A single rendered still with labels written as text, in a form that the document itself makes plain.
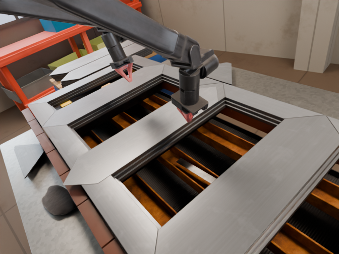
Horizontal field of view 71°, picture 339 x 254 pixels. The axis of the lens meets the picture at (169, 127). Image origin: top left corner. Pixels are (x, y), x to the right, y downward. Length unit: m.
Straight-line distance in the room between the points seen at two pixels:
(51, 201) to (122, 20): 0.79
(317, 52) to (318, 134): 2.20
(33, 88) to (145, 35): 2.95
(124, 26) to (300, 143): 0.60
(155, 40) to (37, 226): 0.82
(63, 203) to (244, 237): 0.69
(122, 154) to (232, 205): 0.42
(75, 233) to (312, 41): 2.73
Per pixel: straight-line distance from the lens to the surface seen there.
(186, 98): 0.68
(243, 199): 0.67
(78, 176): 0.87
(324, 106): 1.19
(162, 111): 1.01
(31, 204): 1.18
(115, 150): 0.90
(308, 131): 0.87
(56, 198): 1.08
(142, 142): 0.88
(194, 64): 0.61
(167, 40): 0.56
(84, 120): 1.19
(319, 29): 2.94
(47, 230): 1.04
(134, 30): 0.51
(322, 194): 0.93
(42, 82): 3.44
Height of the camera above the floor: 1.40
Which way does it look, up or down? 37 degrees down
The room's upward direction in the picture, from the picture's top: 14 degrees counter-clockwise
